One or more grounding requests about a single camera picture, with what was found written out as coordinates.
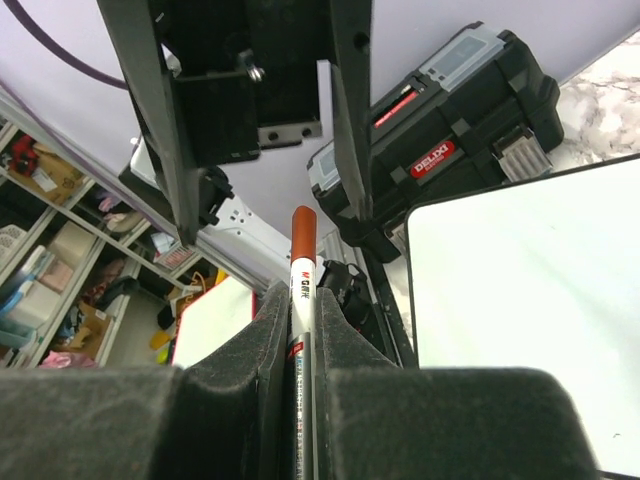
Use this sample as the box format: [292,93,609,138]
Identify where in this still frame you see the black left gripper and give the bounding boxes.
[98,0,373,245]

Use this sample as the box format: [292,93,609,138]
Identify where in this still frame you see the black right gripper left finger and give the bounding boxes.
[1,284,289,479]

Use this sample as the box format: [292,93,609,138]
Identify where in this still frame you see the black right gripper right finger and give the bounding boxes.
[316,289,600,479]

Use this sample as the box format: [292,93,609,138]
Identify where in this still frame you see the red capped whiteboard marker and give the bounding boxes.
[287,206,317,479]

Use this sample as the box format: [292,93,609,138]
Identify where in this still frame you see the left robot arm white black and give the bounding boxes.
[99,1,373,279]

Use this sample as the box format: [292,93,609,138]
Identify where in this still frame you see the storage shelf with clutter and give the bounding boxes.
[0,114,236,370]

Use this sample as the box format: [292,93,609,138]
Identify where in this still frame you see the black plastic toolbox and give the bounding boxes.
[307,22,564,263]

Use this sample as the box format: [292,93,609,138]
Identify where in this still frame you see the white whiteboard black frame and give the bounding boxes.
[406,160,639,476]

